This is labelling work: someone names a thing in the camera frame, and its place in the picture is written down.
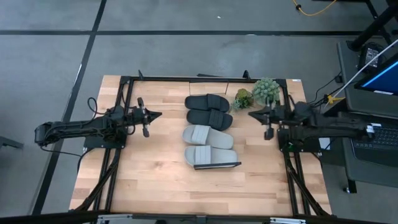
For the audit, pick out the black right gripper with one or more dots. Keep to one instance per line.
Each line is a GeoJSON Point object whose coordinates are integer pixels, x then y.
{"type": "Point", "coordinates": [280, 115]}

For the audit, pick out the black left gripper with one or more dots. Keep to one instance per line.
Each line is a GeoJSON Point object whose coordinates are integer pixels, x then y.
{"type": "Point", "coordinates": [140, 115]}

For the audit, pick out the black foam slide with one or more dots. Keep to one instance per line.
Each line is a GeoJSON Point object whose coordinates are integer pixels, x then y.
{"type": "Point", "coordinates": [199, 116]}
{"type": "Point", "coordinates": [196, 102]}

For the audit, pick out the grey foam slide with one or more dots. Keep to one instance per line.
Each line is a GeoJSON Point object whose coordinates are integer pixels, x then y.
{"type": "Point", "coordinates": [211, 157]}
{"type": "Point", "coordinates": [217, 140]}

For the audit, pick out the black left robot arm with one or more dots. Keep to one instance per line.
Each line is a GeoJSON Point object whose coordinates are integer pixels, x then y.
{"type": "Point", "coordinates": [77, 127]}

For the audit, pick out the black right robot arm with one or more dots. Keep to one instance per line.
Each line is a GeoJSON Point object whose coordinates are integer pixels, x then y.
{"type": "Point", "coordinates": [335, 129]}

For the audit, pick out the dark green spiky plant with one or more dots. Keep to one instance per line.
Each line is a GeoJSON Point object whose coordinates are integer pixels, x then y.
{"type": "Point", "coordinates": [244, 98]}

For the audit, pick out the light green succulent plant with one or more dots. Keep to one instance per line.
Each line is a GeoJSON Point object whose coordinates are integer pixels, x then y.
{"type": "Point", "coordinates": [265, 90]}

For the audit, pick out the yellow clamp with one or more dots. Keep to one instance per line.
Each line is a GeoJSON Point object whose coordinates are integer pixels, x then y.
{"type": "Point", "coordinates": [332, 99]}

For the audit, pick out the thin white rod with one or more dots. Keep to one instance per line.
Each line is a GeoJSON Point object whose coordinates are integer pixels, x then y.
{"type": "Point", "coordinates": [348, 84]}

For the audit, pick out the black power supply box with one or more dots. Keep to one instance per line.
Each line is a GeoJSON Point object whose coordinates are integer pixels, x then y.
{"type": "Point", "coordinates": [370, 57]}

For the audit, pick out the black laptop keyboard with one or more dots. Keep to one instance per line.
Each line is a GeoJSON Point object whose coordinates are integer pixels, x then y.
{"type": "Point", "coordinates": [385, 137]}

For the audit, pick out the blue lit laptop screen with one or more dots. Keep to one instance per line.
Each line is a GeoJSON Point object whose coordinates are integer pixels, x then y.
{"type": "Point", "coordinates": [382, 77]}

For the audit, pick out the black vertical pole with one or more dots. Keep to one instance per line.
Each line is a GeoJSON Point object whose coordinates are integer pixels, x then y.
{"type": "Point", "coordinates": [377, 26]}

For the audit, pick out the grey furniture leg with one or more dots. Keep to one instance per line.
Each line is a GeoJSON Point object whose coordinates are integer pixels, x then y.
{"type": "Point", "coordinates": [9, 143]}

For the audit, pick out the black aluminium rig frame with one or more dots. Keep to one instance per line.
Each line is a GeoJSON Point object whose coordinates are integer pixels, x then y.
{"type": "Point", "coordinates": [171, 79]}

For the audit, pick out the black frame bracket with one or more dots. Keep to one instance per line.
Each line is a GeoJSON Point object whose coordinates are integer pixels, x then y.
{"type": "Point", "coordinates": [141, 75]}
{"type": "Point", "coordinates": [246, 75]}

